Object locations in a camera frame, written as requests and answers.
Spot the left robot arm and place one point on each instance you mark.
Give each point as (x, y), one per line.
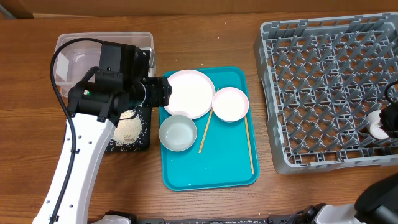
(120, 82)

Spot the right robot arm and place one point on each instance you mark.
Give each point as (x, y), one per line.
(378, 203)

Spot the white cup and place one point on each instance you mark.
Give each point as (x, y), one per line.
(375, 126)

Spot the clear plastic bin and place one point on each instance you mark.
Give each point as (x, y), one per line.
(76, 59)

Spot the wooden chopstick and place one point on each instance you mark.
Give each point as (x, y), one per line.
(206, 130)
(249, 144)

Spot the white rice pile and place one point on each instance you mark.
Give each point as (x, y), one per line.
(129, 134)

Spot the grey dish rack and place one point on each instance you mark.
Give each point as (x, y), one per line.
(321, 78)

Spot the white bowl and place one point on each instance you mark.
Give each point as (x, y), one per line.
(230, 104)

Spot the grey bowl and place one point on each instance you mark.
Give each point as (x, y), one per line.
(177, 133)

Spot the teal serving tray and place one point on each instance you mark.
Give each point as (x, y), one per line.
(224, 161)

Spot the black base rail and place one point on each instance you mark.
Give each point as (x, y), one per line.
(123, 217)

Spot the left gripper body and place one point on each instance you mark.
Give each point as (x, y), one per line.
(156, 93)

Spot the black tray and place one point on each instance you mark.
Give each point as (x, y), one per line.
(145, 114)

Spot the white plate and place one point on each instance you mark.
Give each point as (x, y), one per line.
(192, 94)

